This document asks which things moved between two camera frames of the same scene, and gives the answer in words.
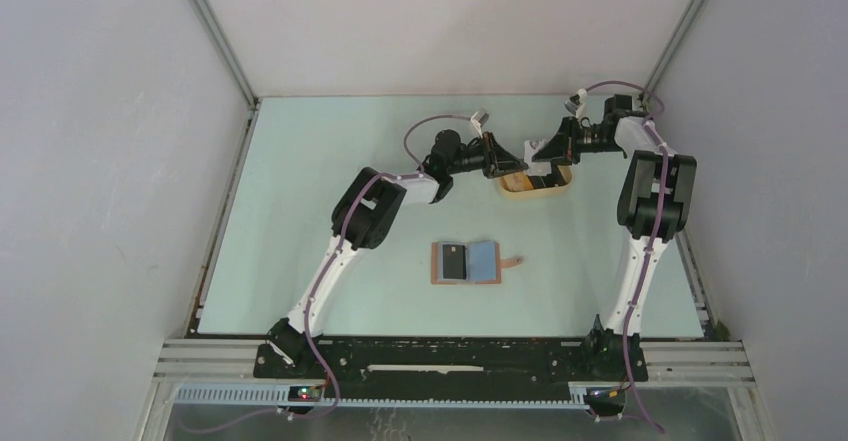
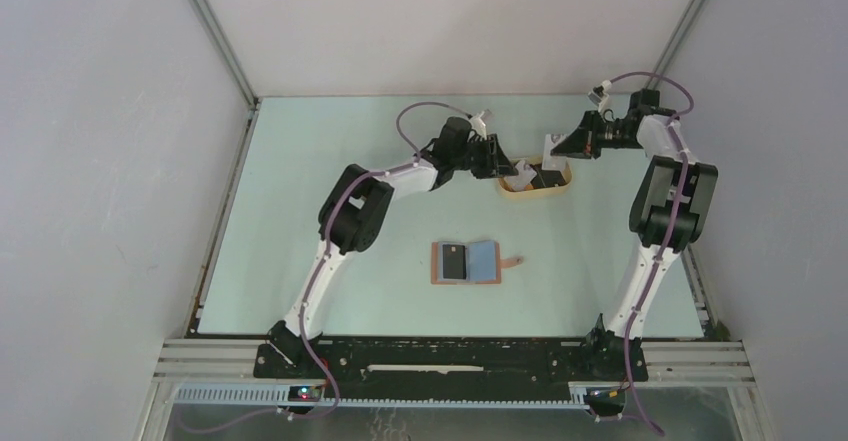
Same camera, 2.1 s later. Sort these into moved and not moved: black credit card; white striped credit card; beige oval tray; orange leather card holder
Moved: white striped credit card
Not moved: black credit card; beige oval tray; orange leather card holder
